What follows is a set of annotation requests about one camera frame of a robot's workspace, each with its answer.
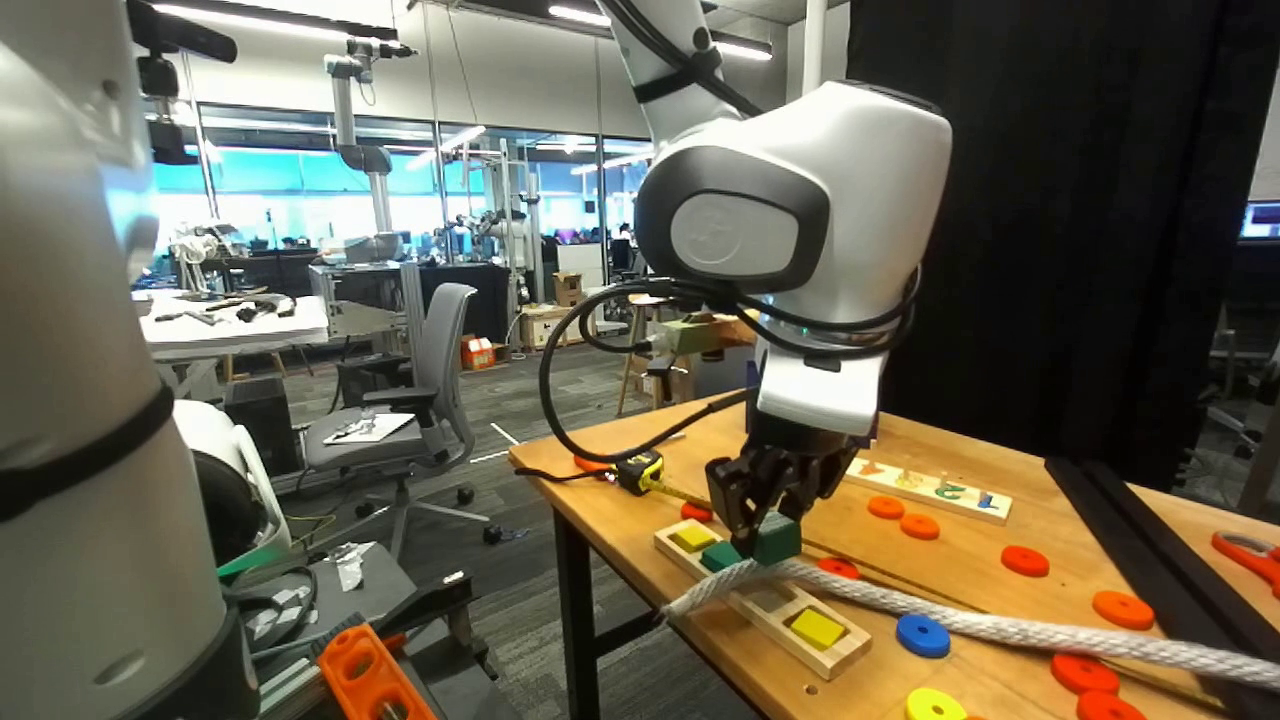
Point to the yellow square block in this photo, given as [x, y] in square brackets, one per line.
[695, 537]
[818, 627]

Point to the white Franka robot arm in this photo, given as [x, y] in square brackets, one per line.
[827, 174]

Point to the wooden stool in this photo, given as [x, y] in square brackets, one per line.
[683, 352]

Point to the grey office chair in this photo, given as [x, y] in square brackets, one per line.
[433, 360]

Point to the small orange box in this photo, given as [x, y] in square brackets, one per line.
[478, 352]

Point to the small cardboard box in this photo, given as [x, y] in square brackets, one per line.
[544, 327]

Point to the wooden shape sorter board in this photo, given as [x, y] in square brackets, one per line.
[760, 607]

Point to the paper sheet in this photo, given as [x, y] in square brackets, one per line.
[371, 428]

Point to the long black metal rail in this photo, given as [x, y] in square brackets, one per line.
[1172, 562]

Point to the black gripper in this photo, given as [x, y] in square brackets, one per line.
[792, 454]

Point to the white work table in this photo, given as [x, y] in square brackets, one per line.
[233, 327]

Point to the red round disc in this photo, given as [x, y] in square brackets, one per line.
[695, 511]
[1080, 669]
[1110, 704]

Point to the lit computer monitor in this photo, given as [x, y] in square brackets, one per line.
[1261, 221]

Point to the wide black curtain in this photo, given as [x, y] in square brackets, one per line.
[1064, 225]

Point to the orange round disc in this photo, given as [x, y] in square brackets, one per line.
[837, 567]
[1026, 562]
[886, 504]
[920, 526]
[1121, 610]

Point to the blue round disc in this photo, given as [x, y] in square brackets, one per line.
[920, 633]

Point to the black seat with white shell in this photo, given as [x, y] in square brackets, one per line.
[233, 480]

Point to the black overhead camera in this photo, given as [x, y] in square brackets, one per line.
[175, 64]

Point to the yellow black tape measure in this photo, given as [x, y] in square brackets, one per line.
[641, 473]

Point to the white number puzzle board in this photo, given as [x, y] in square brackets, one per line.
[934, 490]

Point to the yellow round disc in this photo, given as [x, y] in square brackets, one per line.
[934, 704]

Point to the dark green square block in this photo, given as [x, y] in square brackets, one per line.
[722, 556]

